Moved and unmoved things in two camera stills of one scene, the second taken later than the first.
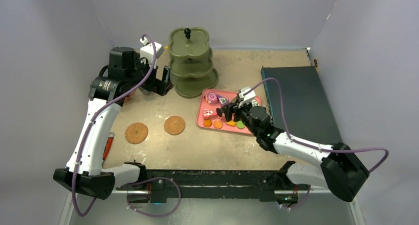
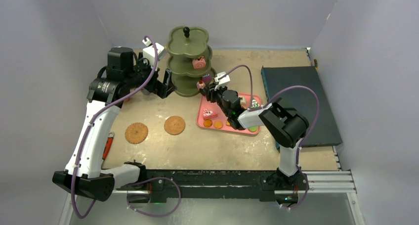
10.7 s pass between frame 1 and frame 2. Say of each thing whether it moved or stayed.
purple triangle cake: moved
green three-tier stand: stayed
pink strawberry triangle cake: stayed
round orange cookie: stayed
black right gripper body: moved
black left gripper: stayed
